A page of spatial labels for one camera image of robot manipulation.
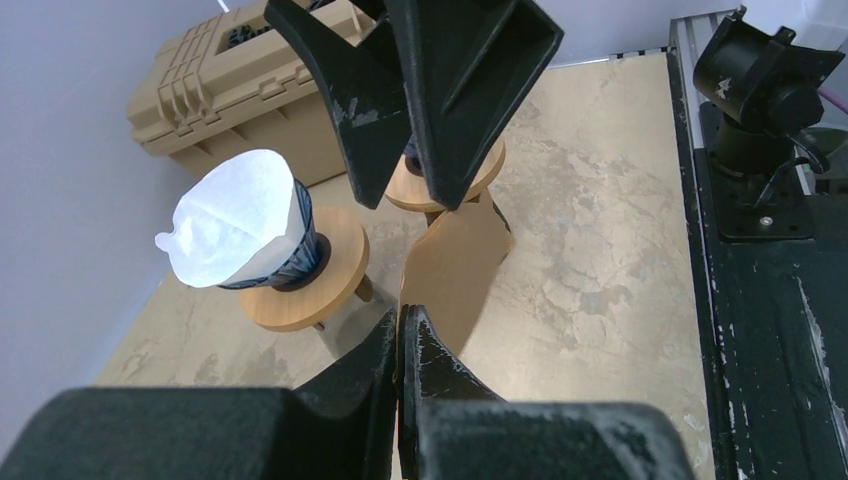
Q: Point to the blue glass dripper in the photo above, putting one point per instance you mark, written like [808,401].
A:
[307,258]

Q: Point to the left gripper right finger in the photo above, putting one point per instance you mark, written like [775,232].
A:
[452,426]

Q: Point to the brown paper coffee filter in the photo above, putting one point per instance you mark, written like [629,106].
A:
[450,270]

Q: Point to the tan plastic tool case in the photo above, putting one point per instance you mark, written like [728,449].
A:
[228,85]

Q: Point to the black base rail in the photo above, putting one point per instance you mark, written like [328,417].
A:
[767,222]

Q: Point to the white paper coffee filter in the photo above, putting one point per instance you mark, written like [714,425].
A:
[240,222]

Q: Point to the red black coffee carafe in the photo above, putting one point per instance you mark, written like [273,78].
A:
[431,216]

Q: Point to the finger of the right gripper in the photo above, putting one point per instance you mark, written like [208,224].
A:
[467,66]
[362,87]

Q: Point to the grey glass carafe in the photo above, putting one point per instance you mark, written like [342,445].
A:
[353,321]

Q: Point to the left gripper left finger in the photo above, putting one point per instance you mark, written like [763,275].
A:
[338,425]

